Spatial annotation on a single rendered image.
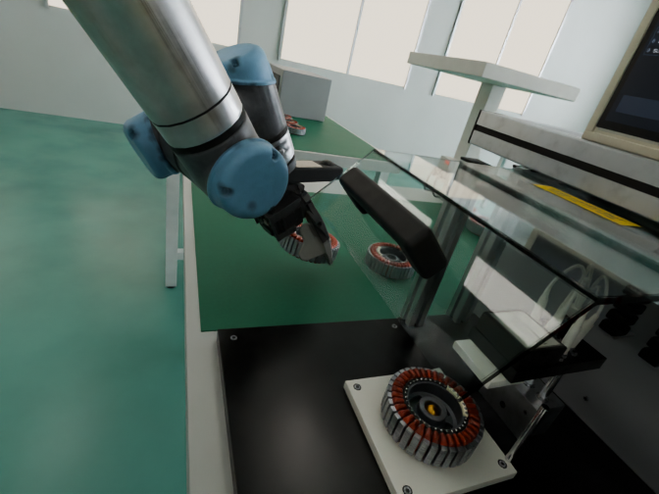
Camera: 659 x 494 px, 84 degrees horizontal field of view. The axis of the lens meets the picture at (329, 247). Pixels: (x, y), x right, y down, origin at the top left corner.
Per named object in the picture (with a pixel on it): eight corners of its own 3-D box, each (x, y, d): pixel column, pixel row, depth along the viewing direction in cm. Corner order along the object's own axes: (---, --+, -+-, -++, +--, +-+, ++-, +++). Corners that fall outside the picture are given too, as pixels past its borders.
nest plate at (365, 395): (399, 514, 35) (403, 506, 34) (342, 386, 47) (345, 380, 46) (513, 478, 41) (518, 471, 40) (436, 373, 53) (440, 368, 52)
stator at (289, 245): (301, 268, 62) (308, 248, 61) (267, 237, 69) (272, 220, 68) (345, 264, 70) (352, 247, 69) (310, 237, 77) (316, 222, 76)
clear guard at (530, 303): (454, 404, 17) (509, 301, 14) (309, 200, 36) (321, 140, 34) (769, 346, 30) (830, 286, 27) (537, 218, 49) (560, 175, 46)
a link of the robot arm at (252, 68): (186, 61, 45) (244, 35, 48) (222, 140, 52) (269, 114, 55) (215, 72, 40) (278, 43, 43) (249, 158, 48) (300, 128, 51)
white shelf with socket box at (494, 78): (425, 229, 109) (486, 61, 88) (372, 184, 138) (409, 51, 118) (510, 234, 122) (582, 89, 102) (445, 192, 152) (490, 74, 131)
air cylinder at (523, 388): (517, 440, 45) (537, 411, 43) (478, 391, 51) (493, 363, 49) (545, 432, 47) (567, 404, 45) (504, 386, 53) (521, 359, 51)
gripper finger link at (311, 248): (310, 279, 64) (282, 235, 61) (335, 260, 66) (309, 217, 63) (317, 281, 61) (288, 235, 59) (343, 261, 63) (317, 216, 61)
